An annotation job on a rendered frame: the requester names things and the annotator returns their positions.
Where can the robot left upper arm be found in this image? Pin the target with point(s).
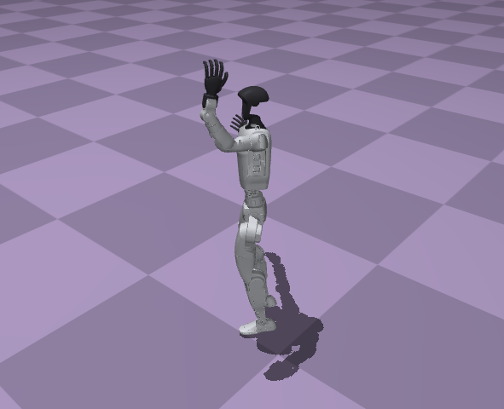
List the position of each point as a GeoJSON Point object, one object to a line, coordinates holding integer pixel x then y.
{"type": "Point", "coordinates": [256, 142]}

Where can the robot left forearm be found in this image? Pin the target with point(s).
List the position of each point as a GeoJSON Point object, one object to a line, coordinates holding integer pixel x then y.
{"type": "Point", "coordinates": [216, 130]}

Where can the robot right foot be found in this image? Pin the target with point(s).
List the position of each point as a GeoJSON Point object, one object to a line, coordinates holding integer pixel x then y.
{"type": "Point", "coordinates": [271, 302]}

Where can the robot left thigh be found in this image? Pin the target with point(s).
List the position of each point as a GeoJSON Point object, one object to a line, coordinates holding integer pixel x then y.
{"type": "Point", "coordinates": [245, 249]}

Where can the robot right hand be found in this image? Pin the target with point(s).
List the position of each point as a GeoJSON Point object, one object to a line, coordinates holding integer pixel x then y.
{"type": "Point", "coordinates": [241, 122]}

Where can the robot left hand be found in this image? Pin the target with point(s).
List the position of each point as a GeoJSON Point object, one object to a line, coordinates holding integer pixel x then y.
{"type": "Point", "coordinates": [214, 83]}

